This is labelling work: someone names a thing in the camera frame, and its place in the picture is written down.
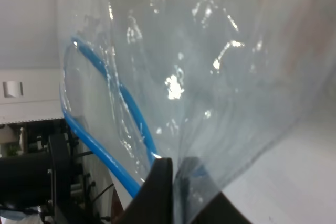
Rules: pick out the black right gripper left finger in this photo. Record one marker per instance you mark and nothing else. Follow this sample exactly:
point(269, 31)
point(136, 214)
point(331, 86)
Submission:
point(154, 201)

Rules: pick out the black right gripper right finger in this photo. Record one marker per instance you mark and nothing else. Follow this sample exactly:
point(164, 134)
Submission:
point(212, 208)

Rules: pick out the clear zip bag blue zipper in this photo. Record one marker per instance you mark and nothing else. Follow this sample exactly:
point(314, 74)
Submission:
point(210, 84)

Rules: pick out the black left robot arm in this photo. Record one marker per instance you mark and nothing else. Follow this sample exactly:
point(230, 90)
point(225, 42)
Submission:
point(41, 183)

